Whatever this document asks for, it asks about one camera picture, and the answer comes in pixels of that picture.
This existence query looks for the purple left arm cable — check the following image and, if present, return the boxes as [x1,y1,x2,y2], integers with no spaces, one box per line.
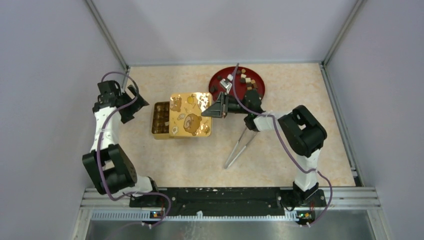
[96,71,172,229]

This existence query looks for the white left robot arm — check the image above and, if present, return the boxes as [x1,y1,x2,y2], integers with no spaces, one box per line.
[82,80,161,207]

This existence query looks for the steel serving tongs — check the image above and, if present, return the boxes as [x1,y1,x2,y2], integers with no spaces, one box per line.
[223,127,258,169]

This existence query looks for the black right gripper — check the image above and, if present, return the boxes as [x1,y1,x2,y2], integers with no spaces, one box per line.
[201,92,250,119]

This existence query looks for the gold box lid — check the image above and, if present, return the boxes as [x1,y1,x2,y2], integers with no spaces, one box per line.
[169,92,213,138]

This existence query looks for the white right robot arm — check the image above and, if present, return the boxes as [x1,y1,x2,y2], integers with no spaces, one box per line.
[201,90,328,206]

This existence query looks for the white cable duct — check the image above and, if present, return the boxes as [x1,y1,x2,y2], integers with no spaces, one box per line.
[91,210,299,222]

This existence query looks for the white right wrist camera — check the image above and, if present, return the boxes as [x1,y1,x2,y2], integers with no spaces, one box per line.
[219,74,234,94]

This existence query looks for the gold chocolate box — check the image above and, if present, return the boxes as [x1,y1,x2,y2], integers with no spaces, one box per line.
[151,101,170,140]

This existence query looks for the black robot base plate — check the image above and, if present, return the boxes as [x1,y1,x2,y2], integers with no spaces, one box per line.
[129,187,327,217]

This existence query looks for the red round tray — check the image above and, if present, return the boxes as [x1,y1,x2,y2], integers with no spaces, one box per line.
[207,66,266,101]

